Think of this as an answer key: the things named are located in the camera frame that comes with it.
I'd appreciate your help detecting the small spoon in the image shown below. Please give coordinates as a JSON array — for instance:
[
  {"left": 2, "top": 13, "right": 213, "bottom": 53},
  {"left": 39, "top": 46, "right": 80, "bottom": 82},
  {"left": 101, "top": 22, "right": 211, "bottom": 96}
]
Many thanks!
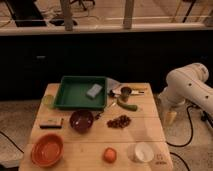
[{"left": 94, "top": 102, "right": 116, "bottom": 120}]

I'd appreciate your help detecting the orange bowl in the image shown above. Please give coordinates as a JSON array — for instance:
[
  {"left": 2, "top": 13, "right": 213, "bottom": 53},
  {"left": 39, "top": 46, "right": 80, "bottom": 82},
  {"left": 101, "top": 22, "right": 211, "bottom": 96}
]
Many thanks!
[{"left": 31, "top": 133, "right": 63, "bottom": 167}]

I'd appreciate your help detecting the grey sponge block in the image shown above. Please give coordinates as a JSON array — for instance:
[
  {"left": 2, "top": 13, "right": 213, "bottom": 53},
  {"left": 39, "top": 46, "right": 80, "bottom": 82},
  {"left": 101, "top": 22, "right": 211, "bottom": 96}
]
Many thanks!
[{"left": 86, "top": 84, "right": 102, "bottom": 99}]

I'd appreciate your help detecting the green plastic tray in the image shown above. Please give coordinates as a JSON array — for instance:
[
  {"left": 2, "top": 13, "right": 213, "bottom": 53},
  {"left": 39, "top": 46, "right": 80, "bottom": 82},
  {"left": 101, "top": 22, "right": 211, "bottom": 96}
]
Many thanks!
[{"left": 54, "top": 76, "right": 107, "bottom": 110}]

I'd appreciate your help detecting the marker pen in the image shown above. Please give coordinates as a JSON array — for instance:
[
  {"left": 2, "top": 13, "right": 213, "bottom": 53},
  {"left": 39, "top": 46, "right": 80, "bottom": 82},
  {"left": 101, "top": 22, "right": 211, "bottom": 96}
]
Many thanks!
[{"left": 109, "top": 90, "right": 145, "bottom": 97}]

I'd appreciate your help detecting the dark red grape bunch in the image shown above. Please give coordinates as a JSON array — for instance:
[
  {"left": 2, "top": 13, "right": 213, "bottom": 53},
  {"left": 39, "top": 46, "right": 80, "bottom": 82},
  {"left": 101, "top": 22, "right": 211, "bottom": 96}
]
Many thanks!
[{"left": 107, "top": 115, "right": 131, "bottom": 128}]

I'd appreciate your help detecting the dark red bowl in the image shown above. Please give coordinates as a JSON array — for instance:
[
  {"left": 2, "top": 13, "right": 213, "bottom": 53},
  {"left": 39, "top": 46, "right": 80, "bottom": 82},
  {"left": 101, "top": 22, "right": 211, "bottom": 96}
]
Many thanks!
[{"left": 69, "top": 110, "right": 94, "bottom": 134}]

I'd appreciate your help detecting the metal cup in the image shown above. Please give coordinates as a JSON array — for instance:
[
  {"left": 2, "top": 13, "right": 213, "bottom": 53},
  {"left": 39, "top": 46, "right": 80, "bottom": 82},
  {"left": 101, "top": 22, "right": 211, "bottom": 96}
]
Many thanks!
[{"left": 121, "top": 87, "right": 132, "bottom": 102}]

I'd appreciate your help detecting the yellow-green small cup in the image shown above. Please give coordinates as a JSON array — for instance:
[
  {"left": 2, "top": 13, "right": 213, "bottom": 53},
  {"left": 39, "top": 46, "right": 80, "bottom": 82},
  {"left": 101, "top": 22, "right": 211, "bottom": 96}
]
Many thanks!
[{"left": 42, "top": 95, "right": 54, "bottom": 108}]

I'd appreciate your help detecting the white cup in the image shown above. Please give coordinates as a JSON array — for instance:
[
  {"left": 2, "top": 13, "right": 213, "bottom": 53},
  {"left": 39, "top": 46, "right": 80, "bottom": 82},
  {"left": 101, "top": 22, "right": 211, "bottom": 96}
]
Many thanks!
[{"left": 134, "top": 142, "right": 154, "bottom": 163}]

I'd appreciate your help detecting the black floor cable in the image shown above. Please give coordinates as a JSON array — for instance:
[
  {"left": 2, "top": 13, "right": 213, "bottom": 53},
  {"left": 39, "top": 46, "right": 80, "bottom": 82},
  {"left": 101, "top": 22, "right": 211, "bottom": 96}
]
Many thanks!
[{"left": 165, "top": 104, "right": 213, "bottom": 148}]

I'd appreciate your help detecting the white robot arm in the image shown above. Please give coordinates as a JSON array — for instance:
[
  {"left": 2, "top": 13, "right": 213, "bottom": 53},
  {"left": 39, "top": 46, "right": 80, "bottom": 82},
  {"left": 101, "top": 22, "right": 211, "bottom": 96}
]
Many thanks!
[{"left": 159, "top": 63, "right": 213, "bottom": 125}]

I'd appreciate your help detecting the black and wood block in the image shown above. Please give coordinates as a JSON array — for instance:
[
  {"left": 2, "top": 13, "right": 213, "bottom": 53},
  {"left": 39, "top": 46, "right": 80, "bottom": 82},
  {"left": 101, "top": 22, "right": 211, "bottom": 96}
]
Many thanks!
[{"left": 39, "top": 118, "right": 63, "bottom": 129}]

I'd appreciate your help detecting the orange fruit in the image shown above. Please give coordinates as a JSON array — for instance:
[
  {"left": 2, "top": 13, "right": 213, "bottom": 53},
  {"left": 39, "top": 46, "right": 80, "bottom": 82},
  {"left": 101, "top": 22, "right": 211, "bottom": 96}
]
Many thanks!
[{"left": 103, "top": 148, "right": 117, "bottom": 163}]

